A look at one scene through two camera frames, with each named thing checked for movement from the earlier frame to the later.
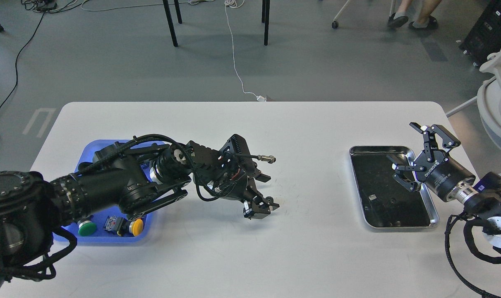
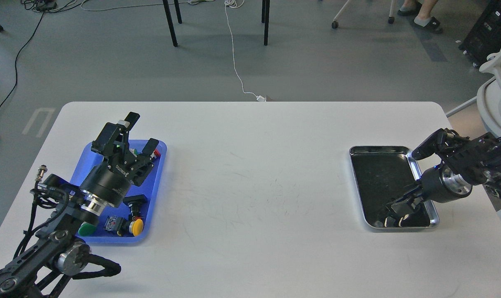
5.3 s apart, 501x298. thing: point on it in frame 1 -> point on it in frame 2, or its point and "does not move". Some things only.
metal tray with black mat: [387, 203] does not move
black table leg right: [265, 10] does not move
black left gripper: [231, 179] -> [110, 182]
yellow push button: [136, 227] does not move
